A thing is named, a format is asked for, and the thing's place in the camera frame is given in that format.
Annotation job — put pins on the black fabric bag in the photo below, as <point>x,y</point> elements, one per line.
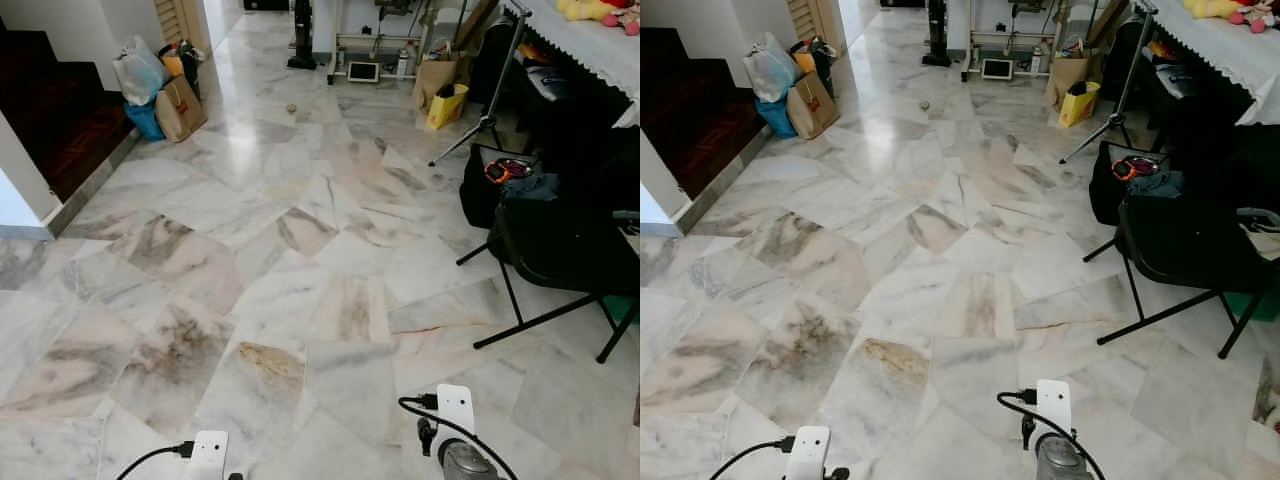
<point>1105,185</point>
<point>478,195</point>

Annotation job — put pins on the green bin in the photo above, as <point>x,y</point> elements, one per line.
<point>622,308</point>
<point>1258,305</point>

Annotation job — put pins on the white framed tablet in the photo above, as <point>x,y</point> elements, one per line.
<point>997,68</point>
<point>363,71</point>

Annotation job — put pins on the black bag with orange contents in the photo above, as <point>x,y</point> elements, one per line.
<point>814,55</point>
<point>182,58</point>

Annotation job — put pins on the pink plush toy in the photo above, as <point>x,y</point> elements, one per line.
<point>1255,18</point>
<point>625,20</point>

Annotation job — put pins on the white metal rack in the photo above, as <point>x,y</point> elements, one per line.
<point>380,42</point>
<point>1010,40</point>

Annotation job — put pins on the yellow plush toy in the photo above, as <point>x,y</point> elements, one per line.
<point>1210,8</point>
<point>585,9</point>

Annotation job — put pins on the black tripod stand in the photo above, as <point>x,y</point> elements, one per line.
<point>1117,118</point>
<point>488,122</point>

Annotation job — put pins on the brown paper bag red print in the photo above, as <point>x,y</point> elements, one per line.
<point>180,110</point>
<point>812,105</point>

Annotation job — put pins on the dark blue cloth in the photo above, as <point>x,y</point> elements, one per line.
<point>1155,184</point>
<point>530,187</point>

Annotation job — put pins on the yellow shopping bag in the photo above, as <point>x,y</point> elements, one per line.
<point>445,108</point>
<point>1077,104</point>

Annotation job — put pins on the wooden louvre door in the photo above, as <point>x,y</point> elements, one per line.
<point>178,18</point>
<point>808,17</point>

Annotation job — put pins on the white lace tablecloth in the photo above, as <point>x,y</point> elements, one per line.
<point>590,45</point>
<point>1215,45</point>

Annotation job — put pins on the plain brown paper bag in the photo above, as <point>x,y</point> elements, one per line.
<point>432,78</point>
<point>1066,75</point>

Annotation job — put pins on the black upright vacuum cleaner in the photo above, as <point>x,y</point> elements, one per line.
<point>936,35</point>
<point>302,40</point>

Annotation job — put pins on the blue bag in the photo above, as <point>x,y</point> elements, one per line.
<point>146,122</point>
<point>778,118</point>

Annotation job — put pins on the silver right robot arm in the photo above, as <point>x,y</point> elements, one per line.
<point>1062,462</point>
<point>468,465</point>

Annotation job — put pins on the dark wooden staircase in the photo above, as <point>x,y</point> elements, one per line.
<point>690,110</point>
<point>50,110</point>

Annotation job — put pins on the white plastic bag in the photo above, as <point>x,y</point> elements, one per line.
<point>770,68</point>
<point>138,72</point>

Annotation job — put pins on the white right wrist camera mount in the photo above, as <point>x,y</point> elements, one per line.
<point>456,410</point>
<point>1053,405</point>

